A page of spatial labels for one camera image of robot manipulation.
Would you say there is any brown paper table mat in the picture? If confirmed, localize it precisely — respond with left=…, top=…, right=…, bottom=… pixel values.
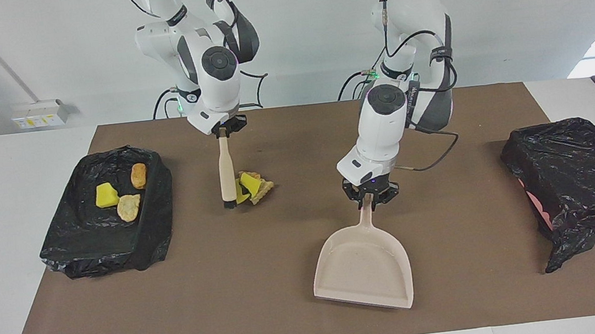
left=0, top=73, right=595, bottom=334

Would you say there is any beige brush with black bristles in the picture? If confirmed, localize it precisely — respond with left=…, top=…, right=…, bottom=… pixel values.
left=214, top=127, right=240, bottom=210

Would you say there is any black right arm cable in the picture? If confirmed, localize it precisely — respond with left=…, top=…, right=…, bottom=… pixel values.
left=121, top=0, right=274, bottom=124

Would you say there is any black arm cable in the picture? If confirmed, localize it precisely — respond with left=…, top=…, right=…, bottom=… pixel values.
left=377, top=0, right=467, bottom=175
left=121, top=0, right=274, bottom=124

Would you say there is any beige plastic dustpan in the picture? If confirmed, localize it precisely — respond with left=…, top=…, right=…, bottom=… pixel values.
left=304, top=190, right=416, bottom=319

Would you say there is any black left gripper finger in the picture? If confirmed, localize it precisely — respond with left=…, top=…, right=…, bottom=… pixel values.
left=342, top=182, right=370, bottom=211
left=371, top=181, right=402, bottom=207

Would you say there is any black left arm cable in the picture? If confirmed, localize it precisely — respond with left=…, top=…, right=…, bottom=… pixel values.
left=377, top=0, right=467, bottom=175

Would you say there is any black base cable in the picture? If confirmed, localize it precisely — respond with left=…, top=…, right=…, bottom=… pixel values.
left=150, top=87, right=183, bottom=121
left=334, top=59, right=380, bottom=101

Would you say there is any pink bin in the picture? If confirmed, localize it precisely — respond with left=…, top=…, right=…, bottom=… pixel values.
left=517, top=174, right=555, bottom=235

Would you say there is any brown bread roll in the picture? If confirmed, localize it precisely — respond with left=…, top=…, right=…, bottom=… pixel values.
left=129, top=162, right=149, bottom=190

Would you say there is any white wall socket box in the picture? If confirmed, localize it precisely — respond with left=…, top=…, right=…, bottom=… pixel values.
left=10, top=97, right=71, bottom=131

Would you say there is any black plastic trash bag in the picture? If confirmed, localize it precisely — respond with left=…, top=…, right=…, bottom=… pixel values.
left=29, top=141, right=182, bottom=283
left=497, top=115, right=595, bottom=278

